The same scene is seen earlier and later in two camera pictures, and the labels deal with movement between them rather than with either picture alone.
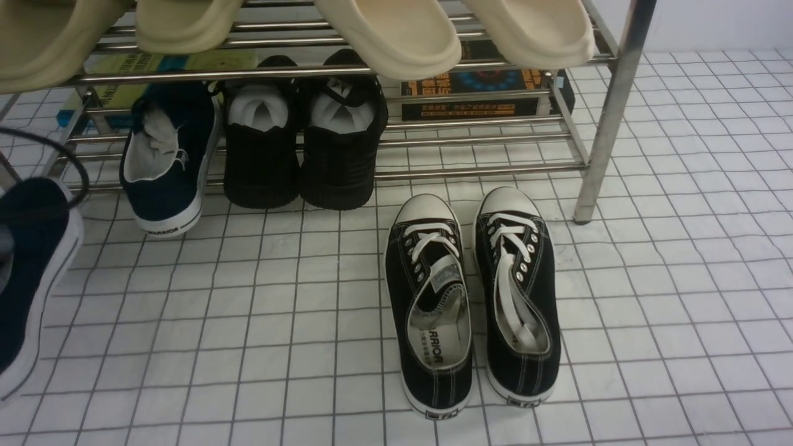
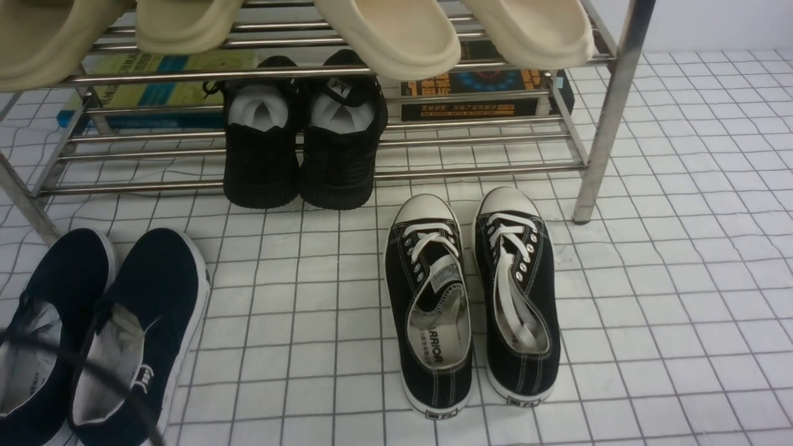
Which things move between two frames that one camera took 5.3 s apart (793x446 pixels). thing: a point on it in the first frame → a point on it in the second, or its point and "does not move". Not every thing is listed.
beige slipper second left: x=183 y=26 does not move
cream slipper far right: x=544 y=32 does not move
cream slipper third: x=410 y=40 does not move
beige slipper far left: x=44 y=41 does not move
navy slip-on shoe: x=167 y=153 → x=151 y=311
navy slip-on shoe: x=41 y=236 → x=55 y=307
